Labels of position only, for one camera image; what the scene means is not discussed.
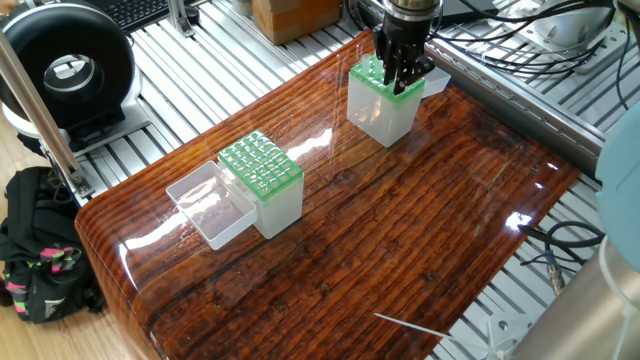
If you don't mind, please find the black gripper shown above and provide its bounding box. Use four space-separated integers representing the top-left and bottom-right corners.
376 8 439 96

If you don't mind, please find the clear tip box with tips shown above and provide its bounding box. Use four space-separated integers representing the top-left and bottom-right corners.
346 53 453 149

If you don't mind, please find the brown cardboard box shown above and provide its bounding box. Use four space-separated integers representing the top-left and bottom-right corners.
250 0 346 47

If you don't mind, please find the white plastic device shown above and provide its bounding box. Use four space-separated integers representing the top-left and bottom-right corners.
520 0 603 47

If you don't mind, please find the glossy brown wooden board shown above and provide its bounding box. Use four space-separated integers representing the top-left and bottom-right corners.
78 30 583 360

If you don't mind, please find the clear tip box green rack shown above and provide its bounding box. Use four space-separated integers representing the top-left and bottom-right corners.
165 130 305 251

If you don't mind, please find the black keyboard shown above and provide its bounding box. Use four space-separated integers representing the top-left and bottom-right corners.
98 0 173 31

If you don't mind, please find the black round device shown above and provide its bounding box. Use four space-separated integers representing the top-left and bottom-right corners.
0 3 138 151

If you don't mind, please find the black backpack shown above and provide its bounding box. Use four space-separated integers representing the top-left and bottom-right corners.
0 165 108 326

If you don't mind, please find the black cable bundle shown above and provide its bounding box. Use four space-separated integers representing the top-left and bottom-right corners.
420 0 626 76

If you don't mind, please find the aluminium bracket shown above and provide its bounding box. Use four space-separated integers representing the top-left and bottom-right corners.
168 0 201 39

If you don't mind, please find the white cable tie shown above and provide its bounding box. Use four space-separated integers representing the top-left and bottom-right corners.
374 312 451 339

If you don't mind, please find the aluminium frame post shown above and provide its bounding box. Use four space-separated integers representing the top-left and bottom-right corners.
0 40 89 196

